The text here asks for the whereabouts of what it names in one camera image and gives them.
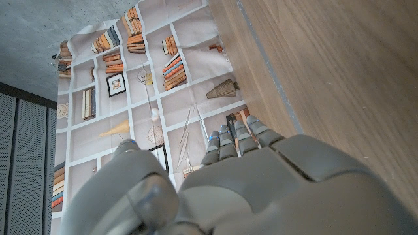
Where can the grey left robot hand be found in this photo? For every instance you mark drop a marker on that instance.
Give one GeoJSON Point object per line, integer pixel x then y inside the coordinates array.
{"type": "Point", "coordinates": [261, 196]}

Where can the printed bookshelf backdrop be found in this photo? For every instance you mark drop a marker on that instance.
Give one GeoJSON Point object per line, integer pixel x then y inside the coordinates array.
{"type": "Point", "coordinates": [147, 98]}

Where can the dark perforated partition panel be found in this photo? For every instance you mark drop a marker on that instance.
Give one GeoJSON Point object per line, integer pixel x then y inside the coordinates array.
{"type": "Point", "coordinates": [26, 163]}

